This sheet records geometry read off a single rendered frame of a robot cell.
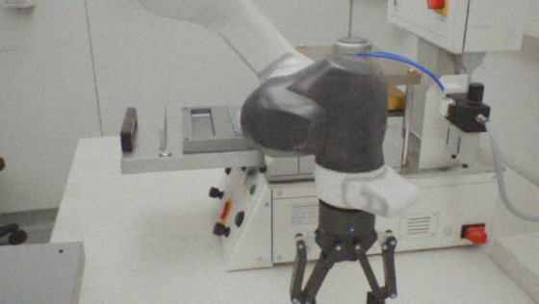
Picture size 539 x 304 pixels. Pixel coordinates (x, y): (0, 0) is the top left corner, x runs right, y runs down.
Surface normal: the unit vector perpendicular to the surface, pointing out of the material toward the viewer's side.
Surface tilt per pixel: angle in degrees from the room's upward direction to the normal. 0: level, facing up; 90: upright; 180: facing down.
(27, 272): 4
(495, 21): 90
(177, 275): 0
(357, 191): 91
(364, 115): 86
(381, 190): 18
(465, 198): 90
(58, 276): 4
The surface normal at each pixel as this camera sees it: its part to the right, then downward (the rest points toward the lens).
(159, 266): 0.00, -0.92
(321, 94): -0.40, 0.07
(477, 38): 0.16, 0.38
